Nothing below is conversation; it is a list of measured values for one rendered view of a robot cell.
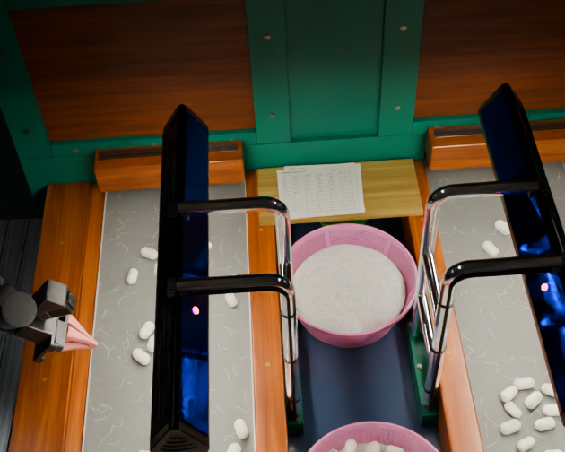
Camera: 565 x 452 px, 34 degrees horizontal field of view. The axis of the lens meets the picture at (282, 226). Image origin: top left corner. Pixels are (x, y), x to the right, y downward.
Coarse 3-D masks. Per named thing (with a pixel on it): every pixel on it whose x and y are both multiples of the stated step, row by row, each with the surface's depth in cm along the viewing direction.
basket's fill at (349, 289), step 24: (312, 264) 185; (336, 264) 184; (360, 264) 185; (384, 264) 184; (312, 288) 182; (336, 288) 181; (360, 288) 181; (384, 288) 180; (312, 312) 178; (336, 312) 178; (360, 312) 177; (384, 312) 177
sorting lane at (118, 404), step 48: (144, 192) 198; (240, 192) 197; (144, 240) 190; (240, 240) 189; (144, 288) 182; (96, 336) 175; (240, 336) 174; (96, 384) 168; (144, 384) 168; (240, 384) 167; (96, 432) 162; (144, 432) 162
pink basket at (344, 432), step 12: (336, 432) 158; (348, 432) 159; (360, 432) 159; (372, 432) 159; (384, 432) 159; (396, 432) 158; (408, 432) 157; (324, 444) 157; (336, 444) 159; (396, 444) 160; (408, 444) 158; (420, 444) 157
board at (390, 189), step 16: (400, 160) 196; (272, 176) 195; (368, 176) 194; (384, 176) 193; (400, 176) 193; (272, 192) 192; (368, 192) 191; (384, 192) 191; (400, 192) 190; (416, 192) 190; (368, 208) 188; (384, 208) 188; (400, 208) 188; (416, 208) 187; (272, 224) 187
